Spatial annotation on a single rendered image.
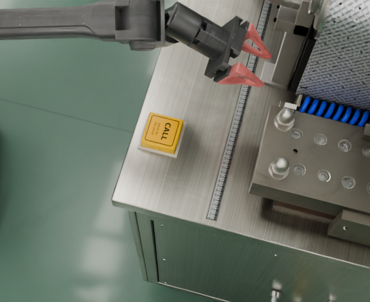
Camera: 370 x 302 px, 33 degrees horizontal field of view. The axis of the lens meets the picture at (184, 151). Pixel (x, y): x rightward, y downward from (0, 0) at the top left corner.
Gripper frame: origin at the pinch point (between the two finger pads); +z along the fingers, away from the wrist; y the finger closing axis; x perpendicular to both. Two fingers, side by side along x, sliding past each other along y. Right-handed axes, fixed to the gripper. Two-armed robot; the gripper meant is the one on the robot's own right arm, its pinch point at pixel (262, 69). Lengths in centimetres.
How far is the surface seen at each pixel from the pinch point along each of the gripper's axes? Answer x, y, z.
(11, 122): -135, -16, -23
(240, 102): -18.2, -2.3, 6.4
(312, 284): -29, 25, 42
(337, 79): 7.6, -0.9, 10.8
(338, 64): 11.3, -0.9, 7.7
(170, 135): -21.3, 10.2, -5.1
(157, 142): -22.2, 12.4, -6.8
